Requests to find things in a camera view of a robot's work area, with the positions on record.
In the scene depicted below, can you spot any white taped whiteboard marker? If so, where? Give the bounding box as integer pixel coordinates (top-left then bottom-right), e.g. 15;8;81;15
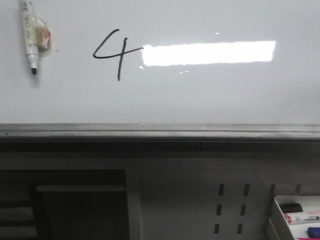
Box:
18;0;52;75

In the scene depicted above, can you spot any dark shelf unit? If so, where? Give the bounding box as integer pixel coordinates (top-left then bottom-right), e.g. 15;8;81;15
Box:
0;169;130;240

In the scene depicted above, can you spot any black eraser in tray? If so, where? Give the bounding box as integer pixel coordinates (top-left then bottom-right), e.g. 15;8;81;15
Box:
279;202;304;214

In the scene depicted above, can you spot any white marker tray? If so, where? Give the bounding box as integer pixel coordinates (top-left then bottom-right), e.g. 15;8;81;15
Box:
267;195;320;240

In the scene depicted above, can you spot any red capped marker in tray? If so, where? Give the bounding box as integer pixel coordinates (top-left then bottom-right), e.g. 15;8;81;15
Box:
284;211;320;225

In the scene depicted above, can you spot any blue capped marker in tray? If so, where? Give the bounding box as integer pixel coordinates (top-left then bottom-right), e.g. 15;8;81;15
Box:
307;227;320;239

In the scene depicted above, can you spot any white whiteboard with frame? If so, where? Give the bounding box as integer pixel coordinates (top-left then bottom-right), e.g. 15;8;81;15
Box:
0;0;320;153

